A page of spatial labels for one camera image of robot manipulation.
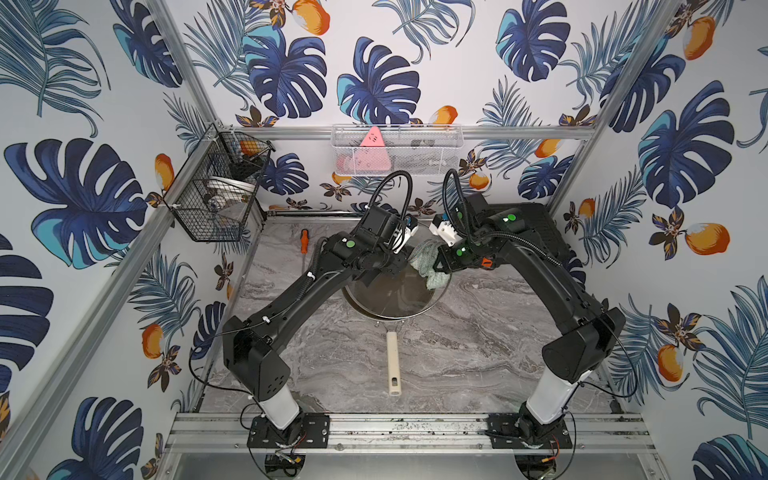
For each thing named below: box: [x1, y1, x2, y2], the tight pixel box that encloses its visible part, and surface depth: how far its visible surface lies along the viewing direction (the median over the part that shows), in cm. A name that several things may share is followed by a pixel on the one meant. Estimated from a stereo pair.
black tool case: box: [480, 203, 572, 268], surface depth 57 cm
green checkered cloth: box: [409, 240, 451, 290], surface depth 77 cm
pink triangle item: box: [344, 126, 392, 171], surface depth 92 cm
